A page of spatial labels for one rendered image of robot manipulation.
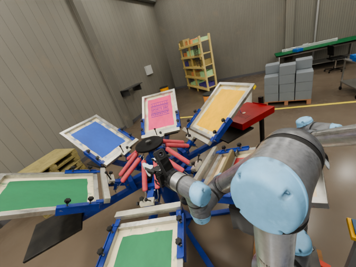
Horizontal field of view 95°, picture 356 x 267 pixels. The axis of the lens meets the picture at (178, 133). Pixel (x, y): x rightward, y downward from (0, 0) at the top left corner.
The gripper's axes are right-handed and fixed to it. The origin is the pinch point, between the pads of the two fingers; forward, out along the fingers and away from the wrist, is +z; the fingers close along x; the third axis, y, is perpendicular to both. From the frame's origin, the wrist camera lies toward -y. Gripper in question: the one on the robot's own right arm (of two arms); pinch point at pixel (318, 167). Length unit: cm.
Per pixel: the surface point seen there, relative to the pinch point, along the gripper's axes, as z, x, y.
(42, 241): -22, -194, 110
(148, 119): -53, -194, -67
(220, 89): -46, -89, -118
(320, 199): -3.0, -0.7, 27.6
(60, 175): -60, -199, 68
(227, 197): -3, -49, 31
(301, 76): 52, -13, -407
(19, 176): -79, -207, 90
